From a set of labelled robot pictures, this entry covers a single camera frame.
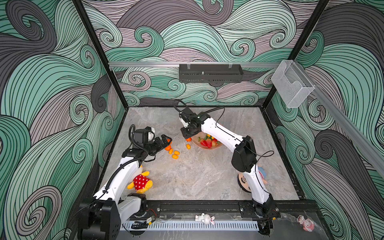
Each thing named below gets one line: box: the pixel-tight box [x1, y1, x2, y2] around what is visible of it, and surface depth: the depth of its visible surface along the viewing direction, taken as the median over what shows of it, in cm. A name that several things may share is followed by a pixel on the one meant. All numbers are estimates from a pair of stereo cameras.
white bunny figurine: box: [194, 212, 216, 225], surface depth 70 cm
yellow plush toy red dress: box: [127, 171, 154, 194], surface depth 79 cm
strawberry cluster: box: [200, 138, 212, 149], surface depth 95 cm
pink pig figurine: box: [297, 214, 315, 232], surface depth 69 cm
